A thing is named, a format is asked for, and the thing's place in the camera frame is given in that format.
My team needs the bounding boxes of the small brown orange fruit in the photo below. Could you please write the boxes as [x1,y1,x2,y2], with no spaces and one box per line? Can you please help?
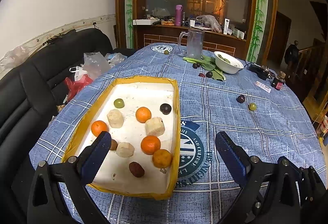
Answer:
[110,139,118,151]

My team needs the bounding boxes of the orange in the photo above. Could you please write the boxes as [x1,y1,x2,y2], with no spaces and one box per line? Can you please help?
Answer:
[136,107,152,123]
[91,120,108,137]

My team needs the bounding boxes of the small sugarcane piece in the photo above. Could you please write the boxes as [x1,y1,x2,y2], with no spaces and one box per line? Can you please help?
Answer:
[116,142,134,158]

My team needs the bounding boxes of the red jujube date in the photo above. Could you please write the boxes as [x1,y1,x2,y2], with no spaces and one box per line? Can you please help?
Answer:
[129,162,145,178]

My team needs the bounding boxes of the yellow rimmed foam tray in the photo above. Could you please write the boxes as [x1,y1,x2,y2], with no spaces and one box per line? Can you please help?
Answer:
[62,76,181,200]

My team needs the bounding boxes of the mandarin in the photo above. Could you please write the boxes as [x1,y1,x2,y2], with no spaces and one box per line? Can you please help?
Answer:
[152,149,172,168]

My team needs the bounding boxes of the large sugarcane chunk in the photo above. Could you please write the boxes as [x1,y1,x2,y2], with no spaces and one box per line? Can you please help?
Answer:
[145,117,165,137]

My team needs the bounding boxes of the dark purple plum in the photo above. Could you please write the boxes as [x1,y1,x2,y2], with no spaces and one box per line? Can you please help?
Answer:
[236,95,246,103]

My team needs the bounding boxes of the blue plaid tablecloth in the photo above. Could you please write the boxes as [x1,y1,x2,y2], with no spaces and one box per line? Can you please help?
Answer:
[30,43,327,223]

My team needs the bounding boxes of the red plastic bag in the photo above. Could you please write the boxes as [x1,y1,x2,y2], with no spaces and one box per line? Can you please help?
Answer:
[64,74,93,102]

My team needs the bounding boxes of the white instruction leaflet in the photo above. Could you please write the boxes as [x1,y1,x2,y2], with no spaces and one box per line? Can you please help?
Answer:
[255,81,271,93]

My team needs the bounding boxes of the black red cylindrical device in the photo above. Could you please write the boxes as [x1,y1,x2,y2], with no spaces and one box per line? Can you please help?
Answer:
[271,76,285,91]

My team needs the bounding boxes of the dark grape leaves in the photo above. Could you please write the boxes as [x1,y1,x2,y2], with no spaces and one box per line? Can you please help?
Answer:
[192,63,200,69]
[206,71,213,78]

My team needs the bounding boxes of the black charger device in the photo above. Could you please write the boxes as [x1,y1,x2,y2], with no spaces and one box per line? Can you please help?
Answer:
[248,63,272,80]

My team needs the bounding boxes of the black leather sofa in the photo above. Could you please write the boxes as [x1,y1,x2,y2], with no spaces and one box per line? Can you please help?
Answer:
[1,28,135,223]

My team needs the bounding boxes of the clear plastic bag on sofa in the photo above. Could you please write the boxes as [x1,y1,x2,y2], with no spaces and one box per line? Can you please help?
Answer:
[82,52,111,80]

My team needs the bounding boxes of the white bowl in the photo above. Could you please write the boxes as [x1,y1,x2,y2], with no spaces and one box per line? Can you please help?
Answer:
[214,51,244,74]

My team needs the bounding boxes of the green vegetable leaves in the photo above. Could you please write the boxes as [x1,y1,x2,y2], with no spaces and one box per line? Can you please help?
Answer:
[183,55,226,81]

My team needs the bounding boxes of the clear plastic pitcher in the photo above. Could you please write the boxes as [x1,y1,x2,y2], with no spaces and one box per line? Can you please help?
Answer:
[177,29,205,59]

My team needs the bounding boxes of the wooden cabinet counter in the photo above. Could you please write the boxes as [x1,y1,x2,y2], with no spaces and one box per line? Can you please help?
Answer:
[133,24,247,61]

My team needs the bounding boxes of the white box on counter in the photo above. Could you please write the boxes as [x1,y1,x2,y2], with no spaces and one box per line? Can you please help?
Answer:
[223,18,230,34]

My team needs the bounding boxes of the clear plastic bag on counter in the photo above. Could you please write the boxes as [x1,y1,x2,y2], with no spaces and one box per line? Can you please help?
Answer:
[196,15,222,33]

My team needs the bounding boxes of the purple thermos bottle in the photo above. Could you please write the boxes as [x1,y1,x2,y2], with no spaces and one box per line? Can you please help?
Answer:
[175,5,183,26]

